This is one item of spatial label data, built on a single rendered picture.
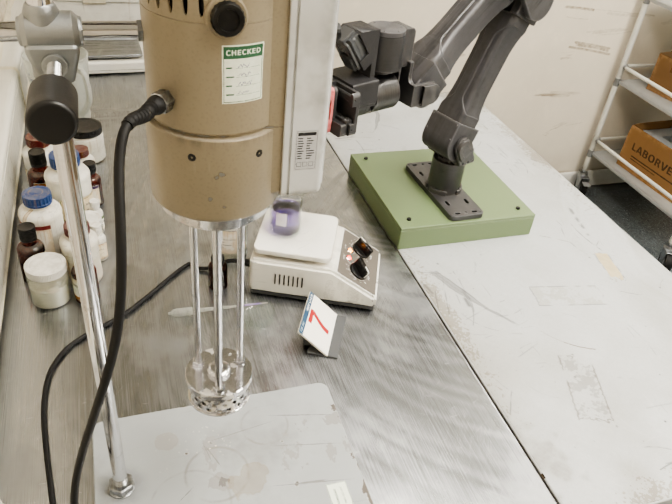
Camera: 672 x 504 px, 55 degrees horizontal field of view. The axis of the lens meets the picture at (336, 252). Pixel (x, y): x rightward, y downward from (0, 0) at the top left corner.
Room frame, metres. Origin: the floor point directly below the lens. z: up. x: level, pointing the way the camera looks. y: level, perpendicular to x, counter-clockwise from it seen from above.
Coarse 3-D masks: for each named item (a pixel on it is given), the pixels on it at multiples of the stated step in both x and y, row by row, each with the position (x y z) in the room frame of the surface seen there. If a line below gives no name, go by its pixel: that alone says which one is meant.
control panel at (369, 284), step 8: (344, 232) 0.88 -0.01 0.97; (344, 240) 0.86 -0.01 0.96; (352, 240) 0.87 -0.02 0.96; (344, 248) 0.84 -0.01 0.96; (352, 248) 0.85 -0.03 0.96; (344, 256) 0.82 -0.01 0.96; (352, 256) 0.83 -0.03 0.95; (376, 256) 0.87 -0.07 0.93; (344, 264) 0.80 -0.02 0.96; (368, 264) 0.84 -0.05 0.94; (376, 264) 0.85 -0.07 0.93; (344, 272) 0.78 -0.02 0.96; (376, 272) 0.83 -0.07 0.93; (352, 280) 0.77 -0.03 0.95; (360, 280) 0.78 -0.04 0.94; (368, 280) 0.80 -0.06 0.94; (368, 288) 0.78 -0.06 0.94
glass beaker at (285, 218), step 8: (280, 200) 0.81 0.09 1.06; (288, 200) 0.81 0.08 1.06; (296, 200) 0.81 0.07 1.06; (272, 208) 0.82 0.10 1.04; (280, 208) 0.81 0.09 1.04; (288, 208) 0.81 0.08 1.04; (296, 208) 0.82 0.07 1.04; (272, 216) 0.82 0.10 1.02; (280, 216) 0.81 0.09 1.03; (288, 216) 0.81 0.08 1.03; (296, 216) 0.82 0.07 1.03; (272, 224) 0.82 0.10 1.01; (280, 224) 0.81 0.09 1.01; (288, 224) 0.81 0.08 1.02; (296, 224) 0.82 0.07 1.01; (272, 232) 0.82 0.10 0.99; (280, 232) 0.81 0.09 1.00; (288, 232) 0.81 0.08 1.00; (296, 232) 0.82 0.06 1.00
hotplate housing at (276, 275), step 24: (336, 240) 0.85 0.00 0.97; (264, 264) 0.77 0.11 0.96; (288, 264) 0.77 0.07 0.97; (312, 264) 0.78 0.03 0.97; (336, 264) 0.79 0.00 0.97; (264, 288) 0.77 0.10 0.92; (288, 288) 0.77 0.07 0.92; (312, 288) 0.77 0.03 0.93; (336, 288) 0.77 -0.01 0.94; (360, 288) 0.77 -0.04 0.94
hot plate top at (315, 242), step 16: (304, 224) 0.86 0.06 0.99; (320, 224) 0.86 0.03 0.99; (336, 224) 0.87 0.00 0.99; (256, 240) 0.80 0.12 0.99; (272, 240) 0.80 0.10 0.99; (288, 240) 0.81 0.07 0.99; (304, 240) 0.81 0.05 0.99; (320, 240) 0.82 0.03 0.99; (288, 256) 0.77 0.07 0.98; (304, 256) 0.77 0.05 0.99; (320, 256) 0.78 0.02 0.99
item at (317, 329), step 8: (312, 304) 0.73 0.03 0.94; (320, 304) 0.74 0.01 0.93; (312, 312) 0.71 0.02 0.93; (320, 312) 0.72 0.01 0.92; (328, 312) 0.74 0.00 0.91; (312, 320) 0.70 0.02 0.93; (320, 320) 0.71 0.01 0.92; (328, 320) 0.72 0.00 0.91; (312, 328) 0.68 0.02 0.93; (320, 328) 0.69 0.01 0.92; (328, 328) 0.71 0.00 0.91; (312, 336) 0.67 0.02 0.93; (320, 336) 0.68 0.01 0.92; (328, 336) 0.69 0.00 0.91; (320, 344) 0.67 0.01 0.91
